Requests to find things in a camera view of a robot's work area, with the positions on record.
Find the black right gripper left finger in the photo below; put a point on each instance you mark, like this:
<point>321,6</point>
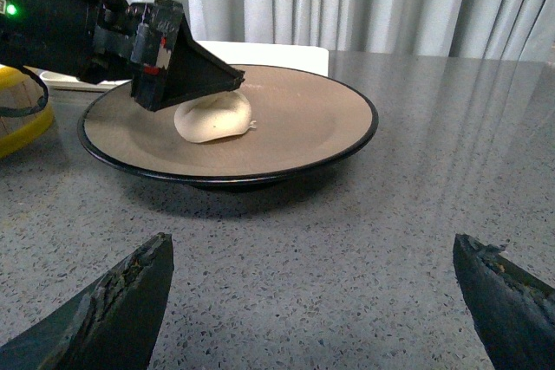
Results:
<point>111,324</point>

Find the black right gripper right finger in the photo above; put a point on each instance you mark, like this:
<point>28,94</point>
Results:
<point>512,310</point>

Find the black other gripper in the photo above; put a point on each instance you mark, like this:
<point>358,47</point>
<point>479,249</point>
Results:
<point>111,40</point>

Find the white steamed bun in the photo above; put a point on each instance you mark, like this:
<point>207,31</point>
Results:
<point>214,117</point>

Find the brown plate with black rim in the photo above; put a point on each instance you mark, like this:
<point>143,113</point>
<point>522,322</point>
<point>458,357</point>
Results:
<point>304,122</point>

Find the cream rectangular tray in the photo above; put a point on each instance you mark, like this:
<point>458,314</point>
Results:
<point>307,58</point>

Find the yellow rimmed bamboo steamer basket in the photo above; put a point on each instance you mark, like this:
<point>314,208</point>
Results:
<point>25,110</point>

